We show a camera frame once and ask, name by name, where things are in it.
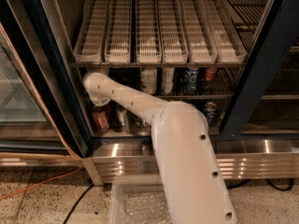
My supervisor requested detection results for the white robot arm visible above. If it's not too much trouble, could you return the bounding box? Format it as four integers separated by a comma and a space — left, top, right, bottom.
83, 72, 237, 224

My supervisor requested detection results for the white can middle shelf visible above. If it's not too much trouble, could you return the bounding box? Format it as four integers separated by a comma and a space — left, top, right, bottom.
140, 68, 157, 94

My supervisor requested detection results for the silver slim can left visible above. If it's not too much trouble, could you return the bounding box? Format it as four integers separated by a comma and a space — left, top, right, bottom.
116, 105, 129, 132

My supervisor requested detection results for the white slim can middle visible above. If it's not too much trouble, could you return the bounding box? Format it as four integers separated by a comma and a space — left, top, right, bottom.
162, 67, 175, 94

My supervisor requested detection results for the blue can middle shelf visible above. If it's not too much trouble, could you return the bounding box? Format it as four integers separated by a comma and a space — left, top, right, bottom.
182, 67, 199, 95

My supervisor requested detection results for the red can bottom shelf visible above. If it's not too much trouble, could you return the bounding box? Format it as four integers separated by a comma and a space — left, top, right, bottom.
92, 105, 109, 131

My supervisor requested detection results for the red can shelf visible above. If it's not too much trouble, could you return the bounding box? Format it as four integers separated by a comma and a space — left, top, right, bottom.
92, 105, 109, 131
204, 67, 218, 81

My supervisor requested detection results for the white shelf tray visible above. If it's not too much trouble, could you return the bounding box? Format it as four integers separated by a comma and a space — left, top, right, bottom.
74, 0, 109, 63
135, 0, 161, 64
203, 0, 247, 64
157, 0, 188, 64
180, 0, 217, 64
105, 0, 132, 64

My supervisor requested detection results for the blue white can bottom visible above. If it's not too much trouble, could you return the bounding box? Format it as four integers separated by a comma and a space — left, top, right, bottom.
203, 102, 218, 125

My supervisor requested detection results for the red can middle shelf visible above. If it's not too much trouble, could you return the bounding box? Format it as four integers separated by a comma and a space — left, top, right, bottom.
204, 67, 218, 81

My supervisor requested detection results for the stainless fridge base grille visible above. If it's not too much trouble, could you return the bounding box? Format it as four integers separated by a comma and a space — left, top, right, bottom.
82, 140, 299, 185

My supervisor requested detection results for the glass fridge door left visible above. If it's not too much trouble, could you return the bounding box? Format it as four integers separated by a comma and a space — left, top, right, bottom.
0, 23, 81, 166

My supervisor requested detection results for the clear plastic bin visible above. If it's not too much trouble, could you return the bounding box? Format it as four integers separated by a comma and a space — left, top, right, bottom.
107, 175, 172, 224

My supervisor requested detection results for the middle wire shelf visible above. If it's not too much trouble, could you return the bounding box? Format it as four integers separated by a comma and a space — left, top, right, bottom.
83, 67, 235, 103

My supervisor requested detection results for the orange cable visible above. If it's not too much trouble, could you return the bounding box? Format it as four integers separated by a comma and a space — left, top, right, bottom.
0, 166, 83, 202

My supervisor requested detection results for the black cable left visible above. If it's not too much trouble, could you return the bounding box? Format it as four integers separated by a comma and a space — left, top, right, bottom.
63, 184, 94, 224

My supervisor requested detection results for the black cable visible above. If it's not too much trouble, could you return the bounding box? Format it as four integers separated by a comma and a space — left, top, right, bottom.
226, 177, 294, 192
63, 184, 94, 224

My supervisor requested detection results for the black cable right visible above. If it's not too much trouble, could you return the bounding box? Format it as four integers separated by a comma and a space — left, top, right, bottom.
226, 177, 294, 192

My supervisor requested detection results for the dark fridge centre post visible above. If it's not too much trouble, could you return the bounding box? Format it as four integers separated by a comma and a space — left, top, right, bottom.
220, 0, 299, 138

